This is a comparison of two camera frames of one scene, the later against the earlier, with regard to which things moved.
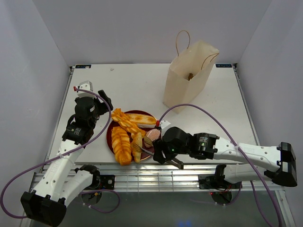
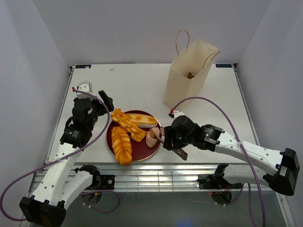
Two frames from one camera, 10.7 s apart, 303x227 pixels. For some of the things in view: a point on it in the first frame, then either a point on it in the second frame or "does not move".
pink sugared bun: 154,134 does not move
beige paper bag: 188,75 does not move
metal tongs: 148,142 to 179,152
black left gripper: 103,107 does not move
